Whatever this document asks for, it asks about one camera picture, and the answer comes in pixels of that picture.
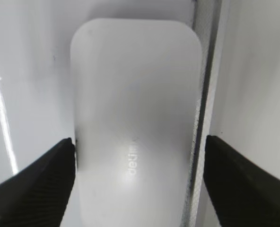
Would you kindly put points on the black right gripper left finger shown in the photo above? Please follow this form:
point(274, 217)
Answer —
point(38, 196)

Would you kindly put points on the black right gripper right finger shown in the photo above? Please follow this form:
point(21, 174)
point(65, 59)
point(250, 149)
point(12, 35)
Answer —
point(242, 194)

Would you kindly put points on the white whiteboard eraser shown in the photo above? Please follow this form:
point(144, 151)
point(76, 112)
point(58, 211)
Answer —
point(136, 85)

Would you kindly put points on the whiteboard with aluminium frame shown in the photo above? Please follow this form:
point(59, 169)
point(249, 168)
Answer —
point(36, 87)

